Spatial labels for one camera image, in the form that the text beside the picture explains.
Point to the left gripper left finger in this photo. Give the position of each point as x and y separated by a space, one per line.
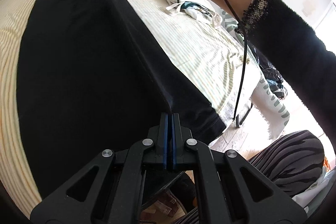
109 189

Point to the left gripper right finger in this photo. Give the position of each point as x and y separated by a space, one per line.
228 188

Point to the black t-shirt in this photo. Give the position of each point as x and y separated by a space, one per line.
91 76

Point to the right forearm black sleeve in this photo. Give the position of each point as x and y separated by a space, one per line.
292 46

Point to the yellow striped blanket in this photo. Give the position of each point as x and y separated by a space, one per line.
207 56

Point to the green white striped pillow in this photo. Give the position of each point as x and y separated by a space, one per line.
269 105

